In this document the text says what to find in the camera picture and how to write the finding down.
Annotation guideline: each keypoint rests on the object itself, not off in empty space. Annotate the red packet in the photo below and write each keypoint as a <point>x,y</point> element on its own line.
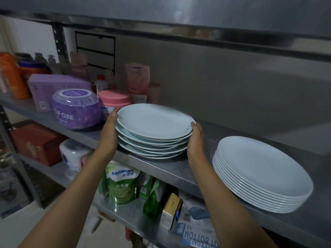
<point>84,160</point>

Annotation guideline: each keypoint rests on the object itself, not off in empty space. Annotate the white wipes canister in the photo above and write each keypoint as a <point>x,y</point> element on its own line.
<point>73,157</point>

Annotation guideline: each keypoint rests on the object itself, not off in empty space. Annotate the dark pump bottle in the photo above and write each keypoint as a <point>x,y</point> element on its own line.
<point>38,58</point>
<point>53,64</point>

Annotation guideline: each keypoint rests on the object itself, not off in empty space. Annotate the grey blue printed bag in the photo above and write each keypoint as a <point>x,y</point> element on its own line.
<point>196,224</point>

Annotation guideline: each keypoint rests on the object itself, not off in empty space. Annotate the grey metal shelf rack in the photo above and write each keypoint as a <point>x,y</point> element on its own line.
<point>181,170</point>

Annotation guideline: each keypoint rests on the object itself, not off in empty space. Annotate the yellow white small box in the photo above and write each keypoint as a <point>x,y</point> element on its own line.
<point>169,209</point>

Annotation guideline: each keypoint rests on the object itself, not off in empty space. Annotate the pink lidded jar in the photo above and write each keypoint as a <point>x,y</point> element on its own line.
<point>113,99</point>

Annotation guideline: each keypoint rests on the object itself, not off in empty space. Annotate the white bottle red cap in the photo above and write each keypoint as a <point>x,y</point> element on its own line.
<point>100,83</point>

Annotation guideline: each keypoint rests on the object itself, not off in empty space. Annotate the purple box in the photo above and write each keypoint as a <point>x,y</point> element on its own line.
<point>49,85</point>

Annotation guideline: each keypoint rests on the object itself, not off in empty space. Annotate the orange jar blue lid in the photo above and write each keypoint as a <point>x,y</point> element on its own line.
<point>32,69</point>

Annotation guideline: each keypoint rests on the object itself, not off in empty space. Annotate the red box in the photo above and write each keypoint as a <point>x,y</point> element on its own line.
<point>36,144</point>

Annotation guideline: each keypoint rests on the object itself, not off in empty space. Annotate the person's right hand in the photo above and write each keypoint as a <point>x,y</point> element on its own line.
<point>196,147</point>

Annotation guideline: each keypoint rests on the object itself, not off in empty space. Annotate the pink cup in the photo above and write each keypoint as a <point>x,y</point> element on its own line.
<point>154,92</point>

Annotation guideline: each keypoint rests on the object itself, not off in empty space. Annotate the person's right forearm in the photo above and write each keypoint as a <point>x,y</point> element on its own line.
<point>227,211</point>

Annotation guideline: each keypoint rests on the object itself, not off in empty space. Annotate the pink tube white cap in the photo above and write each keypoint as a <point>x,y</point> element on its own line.
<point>137,80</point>

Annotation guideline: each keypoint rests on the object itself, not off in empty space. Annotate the person's left forearm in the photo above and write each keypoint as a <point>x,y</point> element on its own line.
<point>64,204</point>

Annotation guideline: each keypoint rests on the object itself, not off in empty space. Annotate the small brown box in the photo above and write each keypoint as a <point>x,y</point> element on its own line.
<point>78,65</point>

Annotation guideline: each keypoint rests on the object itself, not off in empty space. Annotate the orange bottle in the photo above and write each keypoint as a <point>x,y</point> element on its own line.
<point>14,77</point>

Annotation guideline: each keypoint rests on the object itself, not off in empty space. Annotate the stack of large white plates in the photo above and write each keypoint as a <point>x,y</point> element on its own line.
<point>152,121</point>

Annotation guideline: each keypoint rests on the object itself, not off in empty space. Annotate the person's left hand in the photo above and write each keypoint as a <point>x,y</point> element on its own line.
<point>108,136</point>

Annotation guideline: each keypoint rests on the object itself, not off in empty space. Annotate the grey storage box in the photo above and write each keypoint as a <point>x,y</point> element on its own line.
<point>13,193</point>

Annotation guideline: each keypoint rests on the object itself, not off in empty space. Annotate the green white refill pouch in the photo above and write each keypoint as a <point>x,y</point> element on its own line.
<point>121,183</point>

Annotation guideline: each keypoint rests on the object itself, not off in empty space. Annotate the purple round tub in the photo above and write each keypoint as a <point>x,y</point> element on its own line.
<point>76,111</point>

